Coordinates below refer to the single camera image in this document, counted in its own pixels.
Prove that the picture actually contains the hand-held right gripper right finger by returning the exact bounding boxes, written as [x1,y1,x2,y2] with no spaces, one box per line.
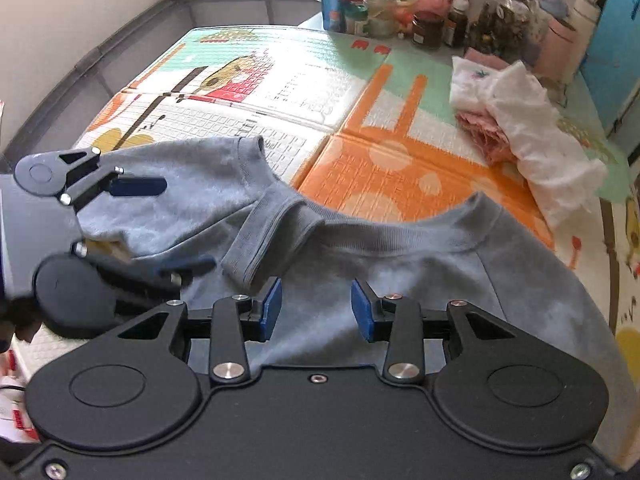
[350,279,517,385]

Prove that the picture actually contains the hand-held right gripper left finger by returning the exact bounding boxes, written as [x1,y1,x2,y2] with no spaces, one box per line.
[116,277,284,386]

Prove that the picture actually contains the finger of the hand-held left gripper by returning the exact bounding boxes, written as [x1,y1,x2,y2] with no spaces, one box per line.
[71,241,217,313]
[59,146,169,207]

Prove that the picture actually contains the grey sweatshirt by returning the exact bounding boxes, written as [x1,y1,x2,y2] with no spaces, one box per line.
[75,135,626,376]

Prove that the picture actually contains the printed foam play mat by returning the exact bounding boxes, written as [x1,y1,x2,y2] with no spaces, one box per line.
[10,25,640,451]

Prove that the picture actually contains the grey playpen fence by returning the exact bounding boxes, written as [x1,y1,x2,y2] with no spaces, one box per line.
[0,0,326,161]

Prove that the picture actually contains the white red packaging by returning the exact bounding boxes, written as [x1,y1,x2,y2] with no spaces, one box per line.
[0,347,43,443]

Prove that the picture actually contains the pink patterned cloth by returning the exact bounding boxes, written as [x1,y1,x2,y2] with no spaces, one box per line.
[456,110,521,165]

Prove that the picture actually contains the white crumpled garment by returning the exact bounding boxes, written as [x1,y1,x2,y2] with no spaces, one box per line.
[450,55,608,231]

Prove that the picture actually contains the small green-lid jar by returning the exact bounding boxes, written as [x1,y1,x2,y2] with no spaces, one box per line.
[346,3,370,37]

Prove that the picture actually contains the dark glass jar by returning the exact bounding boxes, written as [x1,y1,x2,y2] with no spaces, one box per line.
[411,10,446,51]

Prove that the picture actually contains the brown bottle white cap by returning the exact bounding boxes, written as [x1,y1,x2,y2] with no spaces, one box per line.
[444,0,470,49]

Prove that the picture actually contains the clear baby bottle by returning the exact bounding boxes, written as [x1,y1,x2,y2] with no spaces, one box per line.
[364,0,399,38]

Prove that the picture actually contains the pink tumbler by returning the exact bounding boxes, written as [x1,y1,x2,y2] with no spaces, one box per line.
[535,19,580,83]

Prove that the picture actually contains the blue board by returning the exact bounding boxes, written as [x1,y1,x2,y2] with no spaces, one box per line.
[580,0,640,136]

